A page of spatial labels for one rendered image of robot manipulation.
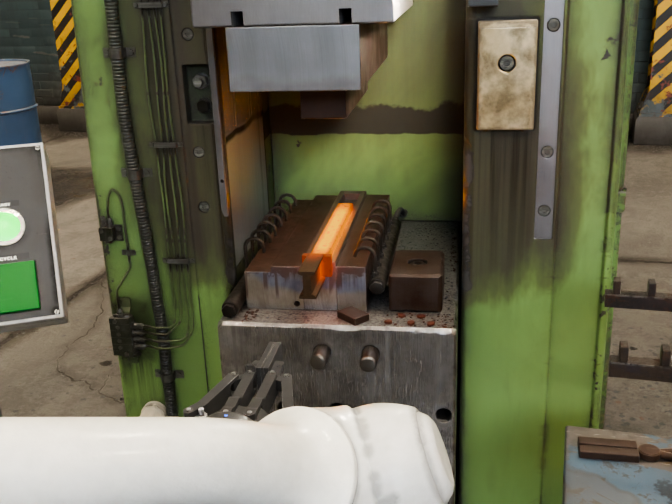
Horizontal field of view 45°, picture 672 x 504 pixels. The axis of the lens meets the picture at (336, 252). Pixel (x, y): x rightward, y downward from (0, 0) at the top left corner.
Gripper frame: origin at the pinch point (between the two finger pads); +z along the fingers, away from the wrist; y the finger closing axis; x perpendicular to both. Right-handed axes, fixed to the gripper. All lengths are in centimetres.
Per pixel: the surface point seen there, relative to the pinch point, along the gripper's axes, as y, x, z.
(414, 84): 12, 21, 83
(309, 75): -0.3, 29.5, 35.2
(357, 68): 6.9, 30.4, 35.2
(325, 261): 1.1, 0.8, 33.6
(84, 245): -188, -100, 318
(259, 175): -19, 5, 73
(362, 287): 6.7, -4.2, 35.2
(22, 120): -271, -48, 417
